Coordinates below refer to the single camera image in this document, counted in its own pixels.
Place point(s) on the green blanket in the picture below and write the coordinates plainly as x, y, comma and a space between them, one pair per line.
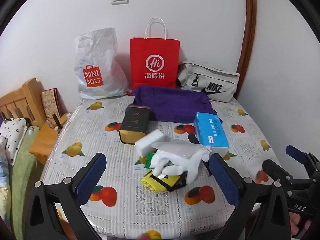
22, 175

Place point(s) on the purple towel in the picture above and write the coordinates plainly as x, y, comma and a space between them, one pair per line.
175, 102

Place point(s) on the white glove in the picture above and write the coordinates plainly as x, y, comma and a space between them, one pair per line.
195, 165

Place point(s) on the brown wooden door frame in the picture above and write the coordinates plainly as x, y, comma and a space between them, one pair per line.
250, 30

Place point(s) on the wooden nightstand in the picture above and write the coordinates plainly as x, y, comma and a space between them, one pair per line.
46, 137

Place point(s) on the red paper bag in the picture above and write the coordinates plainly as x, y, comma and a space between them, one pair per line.
155, 50

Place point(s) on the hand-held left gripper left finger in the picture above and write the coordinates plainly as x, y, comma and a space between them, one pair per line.
92, 177

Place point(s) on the yellow pouch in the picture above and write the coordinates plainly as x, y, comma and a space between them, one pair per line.
155, 182

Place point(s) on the white sponge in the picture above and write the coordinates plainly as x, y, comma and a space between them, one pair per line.
150, 141

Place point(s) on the grey waist bag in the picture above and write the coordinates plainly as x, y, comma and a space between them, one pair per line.
212, 80

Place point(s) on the white plastic shopping bag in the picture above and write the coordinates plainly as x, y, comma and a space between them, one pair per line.
100, 55

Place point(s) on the floral white pillow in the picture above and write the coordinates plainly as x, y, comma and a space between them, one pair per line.
12, 135

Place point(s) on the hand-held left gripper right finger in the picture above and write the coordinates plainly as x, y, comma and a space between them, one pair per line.
223, 177

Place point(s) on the black and gold box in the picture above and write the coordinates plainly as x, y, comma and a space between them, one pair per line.
133, 125

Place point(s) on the green and white snack packet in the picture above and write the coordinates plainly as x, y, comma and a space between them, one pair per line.
150, 160

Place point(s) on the wooden headboard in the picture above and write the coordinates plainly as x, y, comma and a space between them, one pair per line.
25, 95

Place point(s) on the person's right hand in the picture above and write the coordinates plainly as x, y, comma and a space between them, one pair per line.
296, 223

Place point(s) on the patterned book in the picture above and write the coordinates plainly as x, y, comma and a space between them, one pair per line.
50, 102

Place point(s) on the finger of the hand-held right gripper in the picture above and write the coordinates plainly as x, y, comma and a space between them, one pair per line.
275, 171
295, 152

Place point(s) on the blue tissue pack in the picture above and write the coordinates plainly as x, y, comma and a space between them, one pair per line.
210, 130

